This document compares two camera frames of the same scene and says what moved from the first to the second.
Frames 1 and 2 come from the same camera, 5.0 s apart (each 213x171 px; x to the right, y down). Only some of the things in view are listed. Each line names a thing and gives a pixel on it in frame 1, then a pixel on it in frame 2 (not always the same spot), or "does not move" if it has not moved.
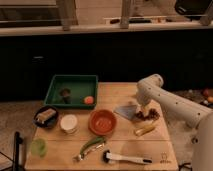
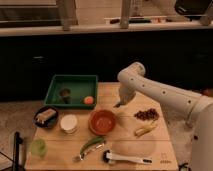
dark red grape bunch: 153,115 does not move
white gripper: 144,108 to 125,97
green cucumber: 96,140 does not move
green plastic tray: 73,91 does not move
